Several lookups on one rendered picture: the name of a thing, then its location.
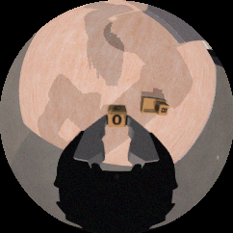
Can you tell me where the brown wooden tray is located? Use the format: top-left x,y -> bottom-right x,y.
141,96 -> 168,114

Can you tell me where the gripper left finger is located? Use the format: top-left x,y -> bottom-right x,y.
54,115 -> 108,188

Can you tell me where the brown wooden number cube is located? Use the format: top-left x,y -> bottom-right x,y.
154,101 -> 169,116
107,105 -> 127,127

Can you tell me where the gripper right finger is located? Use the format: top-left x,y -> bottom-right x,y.
126,115 -> 178,190

